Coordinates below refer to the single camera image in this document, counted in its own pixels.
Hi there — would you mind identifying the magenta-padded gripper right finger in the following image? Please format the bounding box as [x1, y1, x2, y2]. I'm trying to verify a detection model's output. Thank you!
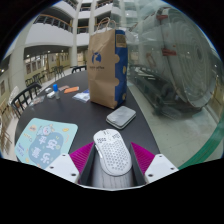
[128, 141, 179, 186]

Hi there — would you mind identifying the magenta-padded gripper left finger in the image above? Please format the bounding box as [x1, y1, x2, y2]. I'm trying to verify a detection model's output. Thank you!
[44, 141, 101, 187]

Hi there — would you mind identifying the white perforated computer mouse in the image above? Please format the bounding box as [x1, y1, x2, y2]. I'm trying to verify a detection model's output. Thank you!
[92, 128, 133, 177]

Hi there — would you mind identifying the light blue printed mouse pad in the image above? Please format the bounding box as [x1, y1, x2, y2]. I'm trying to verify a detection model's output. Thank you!
[13, 117, 79, 169]

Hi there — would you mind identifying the grey zip pouch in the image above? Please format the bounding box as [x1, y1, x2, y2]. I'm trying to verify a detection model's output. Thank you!
[105, 105, 138, 130]

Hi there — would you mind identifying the clear plastic packet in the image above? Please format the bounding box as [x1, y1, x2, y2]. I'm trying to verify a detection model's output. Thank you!
[29, 95, 46, 108]

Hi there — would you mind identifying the blue and white plastic packet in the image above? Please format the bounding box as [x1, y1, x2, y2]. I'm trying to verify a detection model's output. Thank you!
[71, 89, 91, 103]

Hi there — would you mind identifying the orange card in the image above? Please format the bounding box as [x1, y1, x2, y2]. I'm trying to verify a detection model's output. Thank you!
[63, 86, 80, 95]

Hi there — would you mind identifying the black slatted chair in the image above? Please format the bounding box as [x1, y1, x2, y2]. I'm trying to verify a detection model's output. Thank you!
[71, 65, 88, 74]
[10, 82, 43, 119]

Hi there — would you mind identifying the group of dark chairs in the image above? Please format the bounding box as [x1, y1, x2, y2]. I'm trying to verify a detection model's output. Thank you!
[24, 65, 66, 88]

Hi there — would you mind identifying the brown and blue paper bag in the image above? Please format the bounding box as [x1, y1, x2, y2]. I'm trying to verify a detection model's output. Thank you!
[87, 17, 129, 110]

